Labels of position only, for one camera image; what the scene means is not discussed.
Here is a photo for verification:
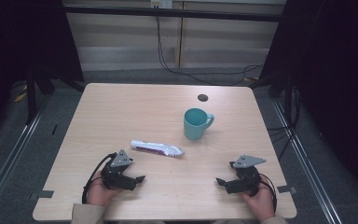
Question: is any black curtain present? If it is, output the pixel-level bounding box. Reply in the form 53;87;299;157
0;0;86;138
258;0;358;203

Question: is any white wall power outlet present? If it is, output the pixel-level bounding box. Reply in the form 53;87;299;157
150;0;173;9

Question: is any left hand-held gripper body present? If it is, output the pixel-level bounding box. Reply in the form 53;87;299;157
100;148;137;191

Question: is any teal mug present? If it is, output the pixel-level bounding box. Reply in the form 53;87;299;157
183;107;215;142

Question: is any person's left hand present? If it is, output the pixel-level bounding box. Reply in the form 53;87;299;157
86;170;123;207

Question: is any black metal stand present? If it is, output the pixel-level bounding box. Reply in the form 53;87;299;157
24;66;57;125
267;73;302;129

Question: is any black tape strip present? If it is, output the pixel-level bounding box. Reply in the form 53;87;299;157
37;189;55;199
276;185;297;194

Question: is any metal floor rail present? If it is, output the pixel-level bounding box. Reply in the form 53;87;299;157
271;99;343;224
0;98;50;216

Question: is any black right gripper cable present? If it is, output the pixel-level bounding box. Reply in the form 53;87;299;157
258;172;278;215

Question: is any yellow floor tape piece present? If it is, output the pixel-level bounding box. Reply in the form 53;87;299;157
13;91;28;104

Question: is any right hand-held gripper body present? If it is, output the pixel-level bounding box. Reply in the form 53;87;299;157
225;154;267;198

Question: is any black wall cable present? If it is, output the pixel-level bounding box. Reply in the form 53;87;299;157
154;7;265;87

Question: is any black horizontal frame bar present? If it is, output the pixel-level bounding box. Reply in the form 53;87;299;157
62;4;282;23

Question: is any person's right hand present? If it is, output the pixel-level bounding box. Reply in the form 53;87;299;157
240;174;276;223

